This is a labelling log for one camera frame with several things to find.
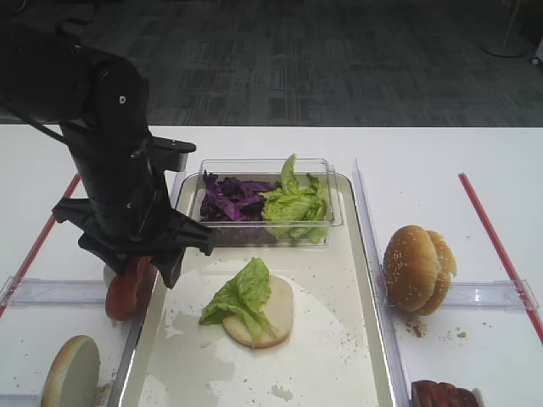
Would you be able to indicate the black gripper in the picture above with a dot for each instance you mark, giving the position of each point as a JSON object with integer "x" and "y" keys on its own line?
{"x": 127, "y": 211}

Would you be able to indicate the tomato slice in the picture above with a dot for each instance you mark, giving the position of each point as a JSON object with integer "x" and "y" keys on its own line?
{"x": 115, "y": 302}
{"x": 138, "y": 272}

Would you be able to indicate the lettuce leaf on bun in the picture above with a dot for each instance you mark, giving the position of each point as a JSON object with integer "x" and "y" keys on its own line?
{"x": 244, "y": 297}

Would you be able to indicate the green lettuce in container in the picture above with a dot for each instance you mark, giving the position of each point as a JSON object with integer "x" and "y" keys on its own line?
{"x": 299, "y": 207}

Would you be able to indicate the stacked meat patties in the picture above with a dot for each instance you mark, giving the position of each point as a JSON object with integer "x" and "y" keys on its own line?
{"x": 426, "y": 393}

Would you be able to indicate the purple cabbage pieces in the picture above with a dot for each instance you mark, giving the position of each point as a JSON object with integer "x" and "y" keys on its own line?
{"x": 232, "y": 199}

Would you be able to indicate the left red strip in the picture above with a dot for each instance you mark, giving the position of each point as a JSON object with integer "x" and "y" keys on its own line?
{"x": 40, "y": 246}

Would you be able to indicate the red strip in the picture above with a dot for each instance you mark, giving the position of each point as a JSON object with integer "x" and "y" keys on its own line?
{"x": 500, "y": 254}
{"x": 40, "y": 246}

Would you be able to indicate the upright bun half left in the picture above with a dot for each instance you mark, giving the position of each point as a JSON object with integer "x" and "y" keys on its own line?
{"x": 73, "y": 376}

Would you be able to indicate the bottom bun slice on tray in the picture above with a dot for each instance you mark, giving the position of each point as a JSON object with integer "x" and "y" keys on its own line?
{"x": 279, "y": 311}

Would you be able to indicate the clear plastic container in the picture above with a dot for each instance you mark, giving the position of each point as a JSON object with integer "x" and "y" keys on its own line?
{"x": 255, "y": 233}

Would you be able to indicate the metal serving tray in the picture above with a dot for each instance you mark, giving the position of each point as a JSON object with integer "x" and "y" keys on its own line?
{"x": 332, "y": 357}

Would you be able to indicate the front sesame bun top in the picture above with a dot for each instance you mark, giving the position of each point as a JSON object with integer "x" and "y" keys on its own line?
{"x": 411, "y": 266}

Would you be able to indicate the rear bun top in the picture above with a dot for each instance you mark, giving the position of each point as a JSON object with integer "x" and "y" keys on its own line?
{"x": 447, "y": 270}

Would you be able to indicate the right red strip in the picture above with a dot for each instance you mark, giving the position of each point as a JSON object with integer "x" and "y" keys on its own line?
{"x": 500, "y": 254}

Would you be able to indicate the white patty stopper block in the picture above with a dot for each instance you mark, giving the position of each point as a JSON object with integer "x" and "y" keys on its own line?
{"x": 479, "y": 396}

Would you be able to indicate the white floor stand base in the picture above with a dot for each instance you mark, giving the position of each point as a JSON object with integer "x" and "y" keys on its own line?
{"x": 509, "y": 45}

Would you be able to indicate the left clear long rail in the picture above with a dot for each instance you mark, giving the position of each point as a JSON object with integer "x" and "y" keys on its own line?
{"x": 131, "y": 339}

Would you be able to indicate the clear long rail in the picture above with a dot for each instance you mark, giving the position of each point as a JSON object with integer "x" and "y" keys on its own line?
{"x": 131, "y": 339}
{"x": 398, "y": 389}

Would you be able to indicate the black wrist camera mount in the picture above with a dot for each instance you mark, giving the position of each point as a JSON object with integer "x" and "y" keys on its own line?
{"x": 169, "y": 154}

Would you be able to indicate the clear tomato holder rail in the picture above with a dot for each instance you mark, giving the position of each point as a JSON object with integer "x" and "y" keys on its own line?
{"x": 38, "y": 292}

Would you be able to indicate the clear bun holder rail left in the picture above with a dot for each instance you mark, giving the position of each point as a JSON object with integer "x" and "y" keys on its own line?
{"x": 19, "y": 400}

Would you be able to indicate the clear bun holder rail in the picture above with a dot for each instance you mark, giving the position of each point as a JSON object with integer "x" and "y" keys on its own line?
{"x": 19, "y": 400}
{"x": 505, "y": 295}

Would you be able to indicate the right clear long rail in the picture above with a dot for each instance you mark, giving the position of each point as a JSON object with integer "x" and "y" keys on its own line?
{"x": 398, "y": 389}

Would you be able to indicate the clear bun holder rail right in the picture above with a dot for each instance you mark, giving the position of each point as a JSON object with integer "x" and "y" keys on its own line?
{"x": 505, "y": 295}

